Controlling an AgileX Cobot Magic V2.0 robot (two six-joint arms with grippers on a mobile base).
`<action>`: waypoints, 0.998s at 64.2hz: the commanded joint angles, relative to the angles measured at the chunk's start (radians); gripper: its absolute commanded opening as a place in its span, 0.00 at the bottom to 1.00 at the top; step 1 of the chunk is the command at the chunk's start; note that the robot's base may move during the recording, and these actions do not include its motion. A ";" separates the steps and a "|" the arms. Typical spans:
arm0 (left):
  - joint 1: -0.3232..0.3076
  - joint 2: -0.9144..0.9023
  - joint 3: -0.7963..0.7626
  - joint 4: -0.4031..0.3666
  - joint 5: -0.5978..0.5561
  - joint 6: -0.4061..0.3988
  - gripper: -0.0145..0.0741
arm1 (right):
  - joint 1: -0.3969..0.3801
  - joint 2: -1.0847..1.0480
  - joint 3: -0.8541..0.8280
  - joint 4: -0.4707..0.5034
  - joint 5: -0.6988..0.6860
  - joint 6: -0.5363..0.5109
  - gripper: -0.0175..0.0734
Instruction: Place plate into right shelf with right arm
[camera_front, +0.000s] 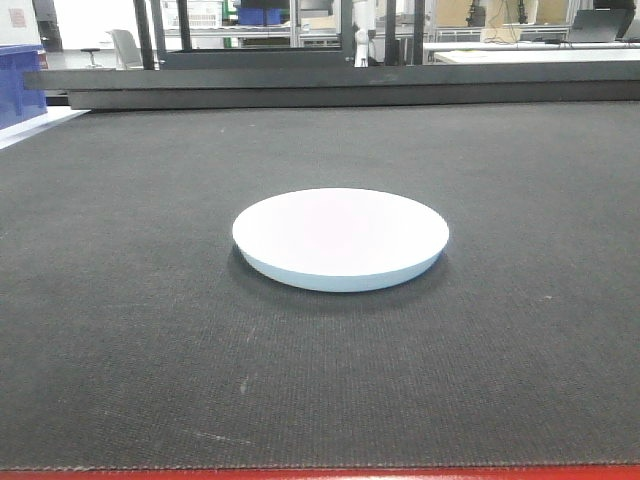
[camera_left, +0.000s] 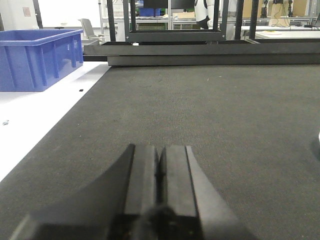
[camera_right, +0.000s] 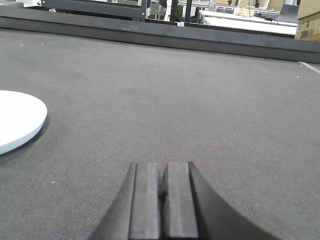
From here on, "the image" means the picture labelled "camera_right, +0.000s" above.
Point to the white background table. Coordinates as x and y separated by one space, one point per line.
232 21

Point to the dark metal frame rack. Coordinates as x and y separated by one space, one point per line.
141 10

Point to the white round disc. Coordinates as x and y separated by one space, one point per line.
21 118

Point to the cardboard box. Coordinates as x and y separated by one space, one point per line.
308 16

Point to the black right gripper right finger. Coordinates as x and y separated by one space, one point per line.
193 210

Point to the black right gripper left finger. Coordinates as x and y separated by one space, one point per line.
135 212

